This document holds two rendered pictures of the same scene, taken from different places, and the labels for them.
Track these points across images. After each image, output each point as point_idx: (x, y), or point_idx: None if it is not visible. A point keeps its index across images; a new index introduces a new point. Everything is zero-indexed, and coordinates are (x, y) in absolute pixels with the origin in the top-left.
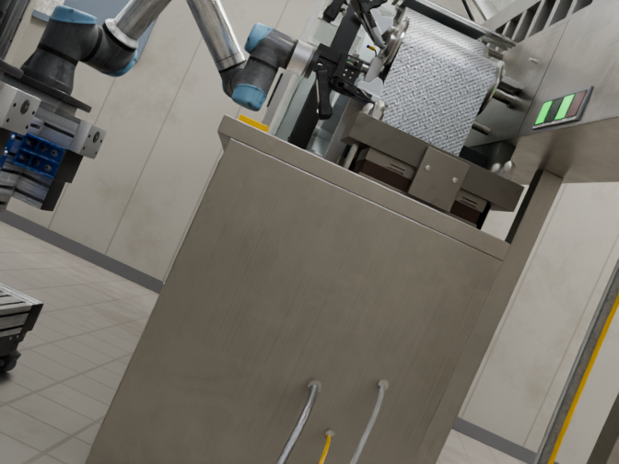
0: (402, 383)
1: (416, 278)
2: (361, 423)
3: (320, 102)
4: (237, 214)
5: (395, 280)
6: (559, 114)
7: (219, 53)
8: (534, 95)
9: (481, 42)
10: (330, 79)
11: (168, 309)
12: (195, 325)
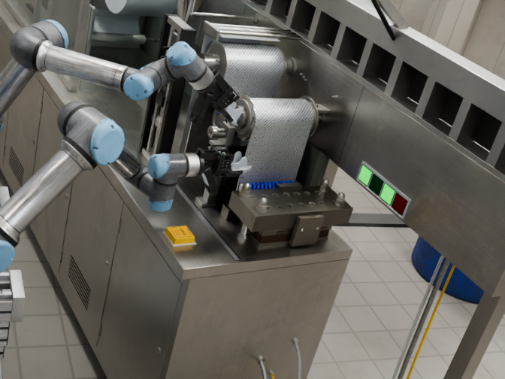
0: (304, 334)
1: (306, 289)
2: (285, 359)
3: (210, 188)
4: (202, 312)
5: (294, 295)
6: (384, 197)
7: (124, 172)
8: (346, 137)
9: (278, 50)
10: (213, 171)
11: (174, 371)
12: (191, 368)
